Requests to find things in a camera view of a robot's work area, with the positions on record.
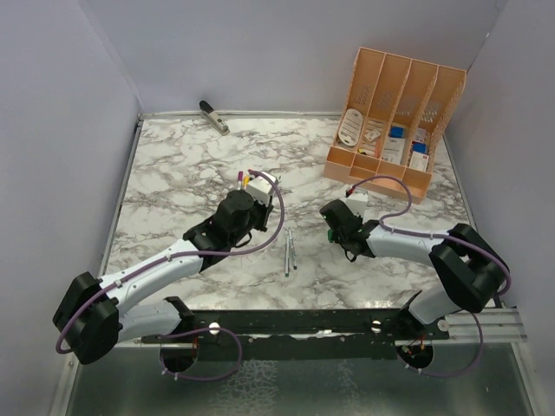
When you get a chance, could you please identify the green-end white marker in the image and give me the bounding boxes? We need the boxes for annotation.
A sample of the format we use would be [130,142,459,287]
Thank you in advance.
[284,230,291,277]

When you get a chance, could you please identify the purple-end white marker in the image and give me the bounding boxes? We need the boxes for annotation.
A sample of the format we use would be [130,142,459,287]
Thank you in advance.
[236,171,244,190]

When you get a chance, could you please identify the blue-end white marker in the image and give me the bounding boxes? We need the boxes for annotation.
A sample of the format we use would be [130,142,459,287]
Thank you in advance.
[288,229,297,270]

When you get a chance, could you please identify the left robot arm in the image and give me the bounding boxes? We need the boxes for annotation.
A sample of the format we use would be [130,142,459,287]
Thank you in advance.
[53,190,273,364]

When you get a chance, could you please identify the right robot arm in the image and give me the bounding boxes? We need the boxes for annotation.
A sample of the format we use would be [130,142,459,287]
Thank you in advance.
[320,199,511,339]

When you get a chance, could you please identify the blue white box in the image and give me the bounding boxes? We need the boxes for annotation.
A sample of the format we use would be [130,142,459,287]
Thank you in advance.
[383,126,406,153]

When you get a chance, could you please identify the white oval perforated plate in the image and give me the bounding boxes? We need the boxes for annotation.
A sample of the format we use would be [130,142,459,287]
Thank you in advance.
[337,108,363,147]

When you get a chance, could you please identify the red white box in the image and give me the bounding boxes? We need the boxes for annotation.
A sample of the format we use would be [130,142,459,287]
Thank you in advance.
[408,141,429,172]

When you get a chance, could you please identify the white paper cards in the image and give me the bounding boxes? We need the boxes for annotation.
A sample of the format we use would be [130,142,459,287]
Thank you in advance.
[362,120,384,150]

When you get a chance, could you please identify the grey black stapler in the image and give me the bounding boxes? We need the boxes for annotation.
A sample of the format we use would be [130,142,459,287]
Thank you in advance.
[199,100,229,135]

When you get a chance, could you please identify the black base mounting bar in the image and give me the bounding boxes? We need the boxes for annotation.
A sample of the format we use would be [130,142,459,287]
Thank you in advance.
[141,297,448,361]

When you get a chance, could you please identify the peach desk organizer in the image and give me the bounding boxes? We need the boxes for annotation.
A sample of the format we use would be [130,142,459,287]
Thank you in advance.
[323,47,467,203]

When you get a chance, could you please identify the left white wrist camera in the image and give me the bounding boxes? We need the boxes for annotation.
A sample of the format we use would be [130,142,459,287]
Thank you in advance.
[245,174,274,206]

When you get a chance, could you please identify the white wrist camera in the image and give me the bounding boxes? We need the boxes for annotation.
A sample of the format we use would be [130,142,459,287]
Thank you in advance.
[344,186,369,218]
[245,174,274,206]

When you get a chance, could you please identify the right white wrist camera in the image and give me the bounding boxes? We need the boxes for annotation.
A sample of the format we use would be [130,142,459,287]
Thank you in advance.
[344,186,369,218]

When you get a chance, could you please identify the aluminium frame rail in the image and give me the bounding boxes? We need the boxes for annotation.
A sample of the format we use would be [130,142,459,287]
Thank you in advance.
[446,308,528,344]

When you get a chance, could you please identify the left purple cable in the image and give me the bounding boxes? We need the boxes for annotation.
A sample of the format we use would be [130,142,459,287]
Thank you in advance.
[55,170,287,382]

